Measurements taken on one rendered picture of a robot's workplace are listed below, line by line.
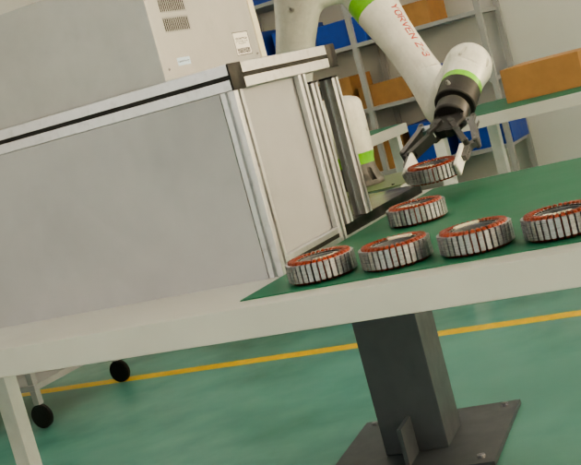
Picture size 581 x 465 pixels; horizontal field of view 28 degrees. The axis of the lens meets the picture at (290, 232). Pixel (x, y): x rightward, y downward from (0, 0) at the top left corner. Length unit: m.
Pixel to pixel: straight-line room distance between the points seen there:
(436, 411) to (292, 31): 1.09
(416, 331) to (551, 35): 6.15
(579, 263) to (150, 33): 0.87
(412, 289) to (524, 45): 7.55
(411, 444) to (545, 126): 6.20
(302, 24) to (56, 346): 1.20
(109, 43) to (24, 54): 0.19
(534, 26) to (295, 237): 7.17
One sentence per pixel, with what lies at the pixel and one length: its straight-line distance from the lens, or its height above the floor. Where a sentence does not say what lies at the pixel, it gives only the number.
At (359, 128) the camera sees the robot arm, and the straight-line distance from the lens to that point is 3.10.
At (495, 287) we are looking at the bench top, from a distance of 1.60.
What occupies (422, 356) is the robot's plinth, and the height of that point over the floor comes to 0.28.
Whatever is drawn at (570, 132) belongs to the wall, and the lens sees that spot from 9.13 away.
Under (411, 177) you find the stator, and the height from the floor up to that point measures 0.81.
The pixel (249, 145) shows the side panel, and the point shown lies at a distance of 1.94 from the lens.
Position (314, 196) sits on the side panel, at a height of 0.85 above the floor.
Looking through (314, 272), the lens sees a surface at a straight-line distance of 1.77.
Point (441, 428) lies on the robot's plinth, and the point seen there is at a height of 0.07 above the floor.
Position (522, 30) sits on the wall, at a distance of 9.14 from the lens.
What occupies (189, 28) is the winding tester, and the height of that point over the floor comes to 1.20.
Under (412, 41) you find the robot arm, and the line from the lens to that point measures 2.81.
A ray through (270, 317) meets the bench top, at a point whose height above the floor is 0.73.
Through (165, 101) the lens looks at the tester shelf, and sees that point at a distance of 2.00.
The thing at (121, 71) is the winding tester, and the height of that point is 1.15.
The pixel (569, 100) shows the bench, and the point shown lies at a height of 0.73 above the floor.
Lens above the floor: 1.04
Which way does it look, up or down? 7 degrees down
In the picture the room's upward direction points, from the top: 15 degrees counter-clockwise
